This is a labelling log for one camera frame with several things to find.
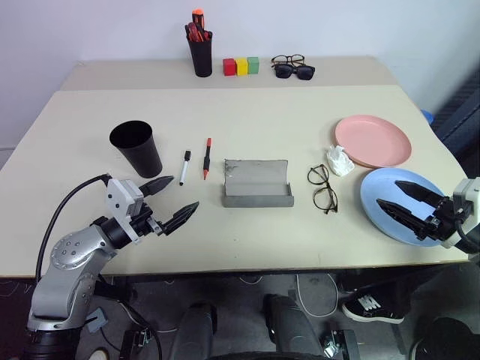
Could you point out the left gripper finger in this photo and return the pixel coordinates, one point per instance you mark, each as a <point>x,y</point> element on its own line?
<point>159,183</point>
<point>182,216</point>

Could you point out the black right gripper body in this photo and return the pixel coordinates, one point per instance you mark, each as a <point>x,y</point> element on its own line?
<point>438,223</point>

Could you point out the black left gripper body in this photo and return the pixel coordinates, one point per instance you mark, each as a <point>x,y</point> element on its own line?
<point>144,222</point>

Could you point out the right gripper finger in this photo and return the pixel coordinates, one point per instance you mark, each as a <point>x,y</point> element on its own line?
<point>418,192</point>
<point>401,215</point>

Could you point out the white marker with black cap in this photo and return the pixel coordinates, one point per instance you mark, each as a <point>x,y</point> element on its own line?
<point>184,168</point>

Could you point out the light blue plate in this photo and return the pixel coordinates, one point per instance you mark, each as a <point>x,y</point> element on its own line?
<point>378,187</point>

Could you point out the red and black pen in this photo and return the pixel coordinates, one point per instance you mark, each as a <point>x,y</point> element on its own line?
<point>206,161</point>

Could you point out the grey glasses case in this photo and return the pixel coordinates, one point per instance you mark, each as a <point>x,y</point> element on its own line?
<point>255,182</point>

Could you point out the white tissue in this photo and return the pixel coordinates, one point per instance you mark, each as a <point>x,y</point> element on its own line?
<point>339,161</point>

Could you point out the thin dark-framed glasses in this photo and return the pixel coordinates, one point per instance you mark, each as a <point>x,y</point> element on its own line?
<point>318,175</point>

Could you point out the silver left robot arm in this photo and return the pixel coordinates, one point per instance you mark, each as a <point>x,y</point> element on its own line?
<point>71,255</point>

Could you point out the wide black cup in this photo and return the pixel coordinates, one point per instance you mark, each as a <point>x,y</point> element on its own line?
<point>144,157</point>

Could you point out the pink plate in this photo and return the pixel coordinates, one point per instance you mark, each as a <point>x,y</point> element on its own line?
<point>371,138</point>

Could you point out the blue plastic object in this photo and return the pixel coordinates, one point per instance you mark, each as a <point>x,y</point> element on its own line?
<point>427,115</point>

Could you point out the black office chair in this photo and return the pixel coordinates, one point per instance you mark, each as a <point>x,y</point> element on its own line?
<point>461,120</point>

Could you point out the black sneaker with white sole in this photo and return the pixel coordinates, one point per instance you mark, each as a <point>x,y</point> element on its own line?
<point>371,308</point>

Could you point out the small grey block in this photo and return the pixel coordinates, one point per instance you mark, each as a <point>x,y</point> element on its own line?
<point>98,320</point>

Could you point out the dark rounded shape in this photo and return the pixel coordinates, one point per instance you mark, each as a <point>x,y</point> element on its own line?
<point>197,330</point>
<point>290,326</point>

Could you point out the tall black tool cup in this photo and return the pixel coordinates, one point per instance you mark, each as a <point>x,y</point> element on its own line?
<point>200,60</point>

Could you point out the red block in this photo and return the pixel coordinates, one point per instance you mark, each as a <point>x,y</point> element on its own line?
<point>229,67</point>

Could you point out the yellow block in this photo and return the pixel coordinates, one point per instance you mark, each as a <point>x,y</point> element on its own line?
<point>242,66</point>

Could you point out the green block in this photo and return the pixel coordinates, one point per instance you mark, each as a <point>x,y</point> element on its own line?
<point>253,65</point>

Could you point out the black sunglasses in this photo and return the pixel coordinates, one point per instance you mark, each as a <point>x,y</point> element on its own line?
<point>283,72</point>

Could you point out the orange-topped screwdriver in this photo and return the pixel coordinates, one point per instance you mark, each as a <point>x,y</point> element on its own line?
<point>198,18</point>

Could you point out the brown-framed glasses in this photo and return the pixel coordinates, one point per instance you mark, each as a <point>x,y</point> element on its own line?
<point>288,57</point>

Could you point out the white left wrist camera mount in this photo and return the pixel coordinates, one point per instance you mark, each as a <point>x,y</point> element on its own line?
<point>117,200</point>

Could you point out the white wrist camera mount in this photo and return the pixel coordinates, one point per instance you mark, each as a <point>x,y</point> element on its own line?
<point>465,195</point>
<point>117,200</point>

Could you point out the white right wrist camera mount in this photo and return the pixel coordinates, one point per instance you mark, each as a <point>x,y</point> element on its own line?
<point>465,195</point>

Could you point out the black metal floor bracket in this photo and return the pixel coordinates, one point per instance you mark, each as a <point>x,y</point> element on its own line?
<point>138,341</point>
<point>339,343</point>

